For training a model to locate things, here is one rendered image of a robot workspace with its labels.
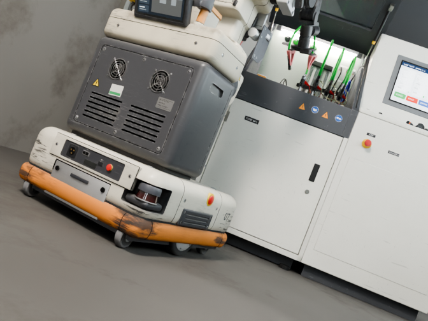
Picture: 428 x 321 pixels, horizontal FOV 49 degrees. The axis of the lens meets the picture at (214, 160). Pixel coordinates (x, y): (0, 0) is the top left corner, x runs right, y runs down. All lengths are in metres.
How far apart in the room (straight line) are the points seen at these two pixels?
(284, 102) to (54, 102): 1.68
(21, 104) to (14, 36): 0.44
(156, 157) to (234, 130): 1.09
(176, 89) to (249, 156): 1.07
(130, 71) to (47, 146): 0.42
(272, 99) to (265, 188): 0.50
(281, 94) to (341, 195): 0.65
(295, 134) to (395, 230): 0.73
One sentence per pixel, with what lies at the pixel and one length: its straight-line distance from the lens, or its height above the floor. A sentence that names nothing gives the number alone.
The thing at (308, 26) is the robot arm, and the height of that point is 1.16.
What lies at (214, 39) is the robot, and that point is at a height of 0.77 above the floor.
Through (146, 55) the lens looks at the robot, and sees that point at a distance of 1.80.
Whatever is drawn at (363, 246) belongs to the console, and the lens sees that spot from 2.69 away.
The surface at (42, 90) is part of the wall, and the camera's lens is 3.47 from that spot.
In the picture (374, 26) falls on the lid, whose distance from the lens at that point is 3.24.
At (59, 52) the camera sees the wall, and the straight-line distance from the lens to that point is 3.50.
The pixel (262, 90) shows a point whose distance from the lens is 2.69.
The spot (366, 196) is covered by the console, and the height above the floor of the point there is 0.53.
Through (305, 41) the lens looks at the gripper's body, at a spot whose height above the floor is 1.09.
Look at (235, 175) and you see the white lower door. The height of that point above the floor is 0.38.
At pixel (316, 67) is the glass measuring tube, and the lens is 3.29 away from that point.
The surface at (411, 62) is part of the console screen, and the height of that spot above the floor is 1.42.
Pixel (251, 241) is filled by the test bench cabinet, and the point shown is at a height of 0.07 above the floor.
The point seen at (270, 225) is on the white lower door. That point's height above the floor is 0.19.
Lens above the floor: 0.33
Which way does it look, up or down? 2 degrees up
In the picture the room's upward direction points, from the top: 22 degrees clockwise
